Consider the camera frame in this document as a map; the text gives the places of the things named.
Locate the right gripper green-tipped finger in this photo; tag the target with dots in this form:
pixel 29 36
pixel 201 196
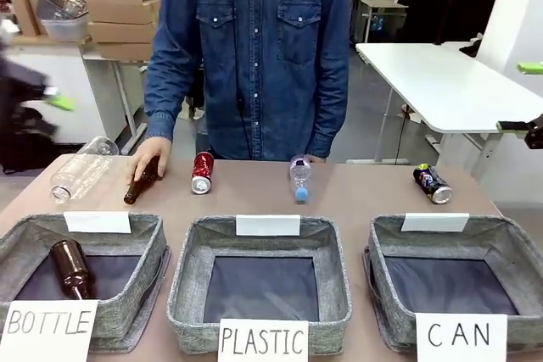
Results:
pixel 531 68
pixel 512 126

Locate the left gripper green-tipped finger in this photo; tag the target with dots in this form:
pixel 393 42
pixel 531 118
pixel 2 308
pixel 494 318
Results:
pixel 44 125
pixel 61 102

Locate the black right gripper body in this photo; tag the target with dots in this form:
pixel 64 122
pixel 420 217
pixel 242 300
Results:
pixel 535 132

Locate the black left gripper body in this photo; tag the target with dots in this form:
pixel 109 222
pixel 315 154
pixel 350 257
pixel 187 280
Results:
pixel 19 95

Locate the brown glass beer bottle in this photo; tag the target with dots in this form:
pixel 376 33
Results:
pixel 72 266
pixel 138 186

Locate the person's right denim forearm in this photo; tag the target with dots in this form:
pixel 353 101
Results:
pixel 169 82

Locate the person's left denim forearm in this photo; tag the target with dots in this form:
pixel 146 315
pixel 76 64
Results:
pixel 335 116

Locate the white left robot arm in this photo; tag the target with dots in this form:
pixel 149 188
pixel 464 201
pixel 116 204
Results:
pixel 7 32

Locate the dark blue soda can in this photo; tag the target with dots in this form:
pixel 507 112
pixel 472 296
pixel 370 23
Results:
pixel 432 184

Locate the red soda can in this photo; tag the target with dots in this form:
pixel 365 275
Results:
pixel 202 173

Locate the grey fabric basket BOTTLE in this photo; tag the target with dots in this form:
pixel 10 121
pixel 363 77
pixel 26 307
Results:
pixel 140 260

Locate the grey fabric basket CAN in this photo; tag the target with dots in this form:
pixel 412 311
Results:
pixel 382 252

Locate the paper sign CAN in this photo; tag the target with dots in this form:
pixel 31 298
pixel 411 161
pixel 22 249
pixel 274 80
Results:
pixel 461 336

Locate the grey fabric basket PLASTIC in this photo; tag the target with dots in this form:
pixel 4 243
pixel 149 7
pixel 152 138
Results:
pixel 199 277

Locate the person's right hand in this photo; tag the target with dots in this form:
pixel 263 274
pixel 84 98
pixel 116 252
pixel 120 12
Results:
pixel 149 152

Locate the white workbench with legs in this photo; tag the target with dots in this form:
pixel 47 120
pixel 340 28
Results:
pixel 89 82

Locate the large clear plastic bottle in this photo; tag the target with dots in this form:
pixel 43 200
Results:
pixel 80 173

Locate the translucent plastic bin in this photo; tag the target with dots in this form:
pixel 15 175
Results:
pixel 68 28

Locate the small cardboard box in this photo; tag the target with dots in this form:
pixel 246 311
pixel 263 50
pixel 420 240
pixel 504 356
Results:
pixel 26 16

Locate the white desk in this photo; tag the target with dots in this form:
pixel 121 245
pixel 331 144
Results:
pixel 445 82

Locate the flat cardboard box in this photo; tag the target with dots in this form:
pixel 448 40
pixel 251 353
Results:
pixel 125 51
pixel 123 32

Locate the blank white card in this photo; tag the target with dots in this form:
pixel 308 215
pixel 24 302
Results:
pixel 434 222
pixel 268 225
pixel 97 222

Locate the large open cardboard box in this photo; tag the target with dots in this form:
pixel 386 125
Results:
pixel 121 1

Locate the grey background table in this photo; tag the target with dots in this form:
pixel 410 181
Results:
pixel 382 10

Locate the paper sign BOTTLE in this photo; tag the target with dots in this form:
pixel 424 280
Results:
pixel 46 332

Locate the person's denim shirt torso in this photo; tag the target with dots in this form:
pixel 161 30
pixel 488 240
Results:
pixel 263 48

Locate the small blue-capped plastic bottle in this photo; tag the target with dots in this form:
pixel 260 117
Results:
pixel 300 175

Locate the paper sign PLASTIC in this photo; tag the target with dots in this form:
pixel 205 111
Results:
pixel 263 341

